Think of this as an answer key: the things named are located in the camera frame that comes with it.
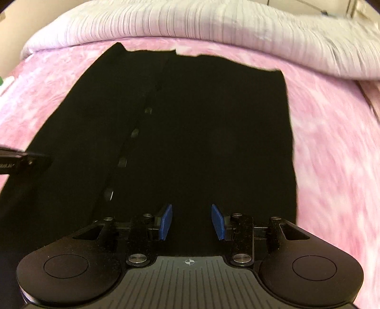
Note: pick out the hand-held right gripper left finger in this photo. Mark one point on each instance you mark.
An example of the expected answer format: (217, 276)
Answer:
(166, 221)

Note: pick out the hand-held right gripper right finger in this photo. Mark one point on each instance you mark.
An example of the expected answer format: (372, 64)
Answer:
(217, 221)

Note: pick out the black buttoned garment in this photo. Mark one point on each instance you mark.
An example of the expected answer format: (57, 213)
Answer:
(178, 133)

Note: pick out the pink fluffy blanket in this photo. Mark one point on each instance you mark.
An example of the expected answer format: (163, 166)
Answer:
(326, 166)

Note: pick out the white ribbed duvet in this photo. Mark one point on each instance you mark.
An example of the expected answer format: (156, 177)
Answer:
(207, 23)

